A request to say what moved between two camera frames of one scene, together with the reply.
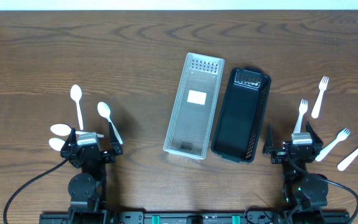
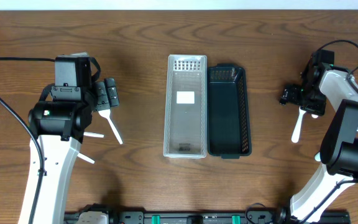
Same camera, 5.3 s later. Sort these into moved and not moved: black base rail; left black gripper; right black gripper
Moved: left black gripper; right black gripper
Not moved: black base rail
